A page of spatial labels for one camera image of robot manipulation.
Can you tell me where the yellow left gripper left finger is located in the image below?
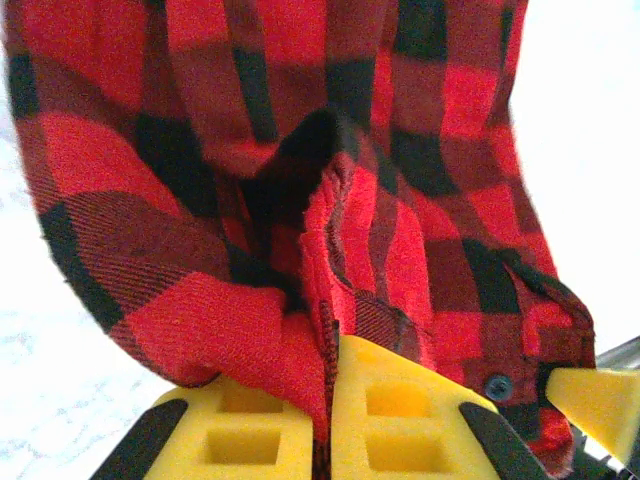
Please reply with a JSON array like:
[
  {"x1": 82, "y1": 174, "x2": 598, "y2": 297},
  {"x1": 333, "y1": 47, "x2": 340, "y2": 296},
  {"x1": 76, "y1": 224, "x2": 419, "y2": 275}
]
[{"x1": 94, "y1": 374, "x2": 324, "y2": 480}]

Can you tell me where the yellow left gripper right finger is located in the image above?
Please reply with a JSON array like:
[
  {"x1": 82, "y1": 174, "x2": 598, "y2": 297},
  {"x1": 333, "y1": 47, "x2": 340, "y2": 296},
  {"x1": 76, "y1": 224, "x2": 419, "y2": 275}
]
[{"x1": 331, "y1": 334, "x2": 557, "y2": 480}]

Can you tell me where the red black plaid shirt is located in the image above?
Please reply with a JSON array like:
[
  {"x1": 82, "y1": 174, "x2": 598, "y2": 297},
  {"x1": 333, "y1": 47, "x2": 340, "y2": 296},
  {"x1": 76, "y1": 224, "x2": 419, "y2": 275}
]
[{"x1": 4, "y1": 0, "x2": 599, "y2": 476}]

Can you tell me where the aluminium table rail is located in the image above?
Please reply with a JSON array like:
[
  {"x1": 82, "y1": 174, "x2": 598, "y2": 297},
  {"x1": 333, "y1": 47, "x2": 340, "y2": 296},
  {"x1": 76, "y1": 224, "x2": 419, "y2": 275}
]
[{"x1": 597, "y1": 337, "x2": 640, "y2": 371}]

